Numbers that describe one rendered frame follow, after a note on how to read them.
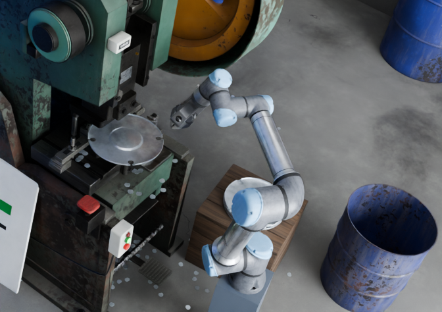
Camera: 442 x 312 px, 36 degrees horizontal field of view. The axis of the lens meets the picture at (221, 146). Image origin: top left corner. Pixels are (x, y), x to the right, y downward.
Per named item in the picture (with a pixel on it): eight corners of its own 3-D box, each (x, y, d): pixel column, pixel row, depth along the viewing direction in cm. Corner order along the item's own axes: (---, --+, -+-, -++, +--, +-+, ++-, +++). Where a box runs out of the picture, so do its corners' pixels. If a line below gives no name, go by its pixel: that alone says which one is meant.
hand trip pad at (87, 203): (100, 217, 246) (102, 203, 241) (89, 226, 242) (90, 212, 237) (85, 207, 248) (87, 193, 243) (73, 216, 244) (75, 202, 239)
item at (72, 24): (94, 68, 224) (99, 9, 210) (70, 82, 216) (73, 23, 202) (43, 37, 231) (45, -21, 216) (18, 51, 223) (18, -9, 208)
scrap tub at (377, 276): (410, 278, 345) (450, 216, 313) (379, 335, 316) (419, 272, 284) (338, 234, 357) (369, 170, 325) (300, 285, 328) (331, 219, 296)
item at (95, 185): (161, 139, 288) (163, 129, 284) (89, 197, 257) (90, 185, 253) (106, 105, 297) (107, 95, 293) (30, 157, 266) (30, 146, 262)
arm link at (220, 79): (218, 86, 234) (212, 64, 237) (201, 102, 241) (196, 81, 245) (236, 87, 238) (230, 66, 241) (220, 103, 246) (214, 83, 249)
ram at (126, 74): (141, 108, 262) (151, 45, 242) (116, 127, 252) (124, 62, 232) (106, 87, 267) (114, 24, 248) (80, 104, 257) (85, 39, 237)
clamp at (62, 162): (91, 151, 266) (93, 131, 259) (60, 173, 255) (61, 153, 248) (79, 143, 268) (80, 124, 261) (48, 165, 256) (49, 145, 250)
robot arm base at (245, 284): (270, 272, 272) (276, 257, 266) (256, 300, 261) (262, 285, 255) (235, 257, 275) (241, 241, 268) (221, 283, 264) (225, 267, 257)
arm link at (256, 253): (271, 272, 260) (280, 250, 251) (239, 278, 255) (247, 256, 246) (259, 247, 268) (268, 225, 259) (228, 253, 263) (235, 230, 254)
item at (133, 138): (84, 114, 270) (84, 113, 269) (156, 114, 278) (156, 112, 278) (92, 166, 250) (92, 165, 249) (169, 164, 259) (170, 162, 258)
